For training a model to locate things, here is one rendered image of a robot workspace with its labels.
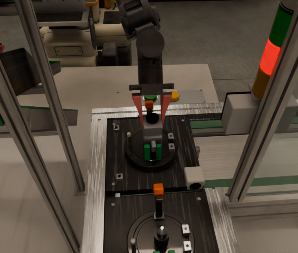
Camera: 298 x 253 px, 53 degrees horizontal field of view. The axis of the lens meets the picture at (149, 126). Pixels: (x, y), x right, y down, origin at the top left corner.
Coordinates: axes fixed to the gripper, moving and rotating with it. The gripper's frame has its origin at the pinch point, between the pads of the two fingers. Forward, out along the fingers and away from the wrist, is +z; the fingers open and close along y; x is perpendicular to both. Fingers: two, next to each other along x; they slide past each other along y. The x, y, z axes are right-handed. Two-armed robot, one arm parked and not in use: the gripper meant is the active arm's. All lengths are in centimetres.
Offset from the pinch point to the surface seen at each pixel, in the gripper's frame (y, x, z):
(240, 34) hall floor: 111, 236, -59
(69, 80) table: -28, 50, -12
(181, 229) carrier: 4.3, -13.0, 21.1
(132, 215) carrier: -5.8, -7.2, 20.0
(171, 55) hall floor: 37, 212, -37
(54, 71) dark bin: -21.0, -5.1, -12.6
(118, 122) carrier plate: -8.5, 15.2, 1.4
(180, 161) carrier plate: 7.2, 3.4, 10.8
